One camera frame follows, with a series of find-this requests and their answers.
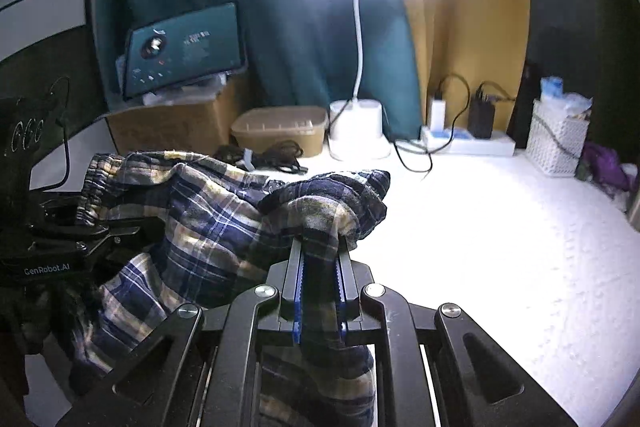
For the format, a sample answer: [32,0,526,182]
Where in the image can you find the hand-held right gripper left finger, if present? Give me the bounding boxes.
[55,239,303,427]

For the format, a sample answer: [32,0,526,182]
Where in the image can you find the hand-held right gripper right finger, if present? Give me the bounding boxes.
[336,239,576,427]

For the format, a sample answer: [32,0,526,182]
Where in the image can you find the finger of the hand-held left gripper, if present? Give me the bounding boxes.
[75,224,145,258]

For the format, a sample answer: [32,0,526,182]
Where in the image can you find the plaid pants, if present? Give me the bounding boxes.
[70,149,391,427]

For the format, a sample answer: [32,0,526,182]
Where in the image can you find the cardboard box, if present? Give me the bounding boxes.
[107,79,251,155]

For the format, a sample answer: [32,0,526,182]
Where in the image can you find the clear plastic bag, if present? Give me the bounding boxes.
[142,74,232,108]

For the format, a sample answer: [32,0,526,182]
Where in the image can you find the tan lidded container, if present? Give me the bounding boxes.
[231,105,329,158]

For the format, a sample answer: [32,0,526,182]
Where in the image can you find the white desk lamp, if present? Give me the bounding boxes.
[287,0,430,162]

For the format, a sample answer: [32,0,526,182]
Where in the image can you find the teal screen tablet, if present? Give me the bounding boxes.
[121,2,246,100]

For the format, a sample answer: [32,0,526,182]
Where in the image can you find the white power strip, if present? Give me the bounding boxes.
[420,126,516,158]

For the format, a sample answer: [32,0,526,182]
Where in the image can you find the white charger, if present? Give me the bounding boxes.
[429,96,447,132]

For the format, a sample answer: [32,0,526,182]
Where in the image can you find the black charger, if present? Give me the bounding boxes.
[468,94,496,139]

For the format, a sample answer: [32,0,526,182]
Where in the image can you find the teal and yellow curtain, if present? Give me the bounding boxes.
[95,0,531,142]

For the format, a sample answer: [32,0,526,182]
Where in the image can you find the white plastic basket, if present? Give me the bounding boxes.
[525,99,591,178]

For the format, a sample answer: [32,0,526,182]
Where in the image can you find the purple plush toy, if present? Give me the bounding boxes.
[580,142,631,200]

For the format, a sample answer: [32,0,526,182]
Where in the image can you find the blue face mask pack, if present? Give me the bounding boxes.
[539,77,593,112]

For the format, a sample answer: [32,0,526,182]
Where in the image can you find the dark window pane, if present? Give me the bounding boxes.
[520,0,640,148]

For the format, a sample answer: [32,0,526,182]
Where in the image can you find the black cable bundle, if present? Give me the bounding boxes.
[215,140,306,175]

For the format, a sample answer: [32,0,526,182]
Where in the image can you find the black charger cable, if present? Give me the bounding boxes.
[392,73,471,175]

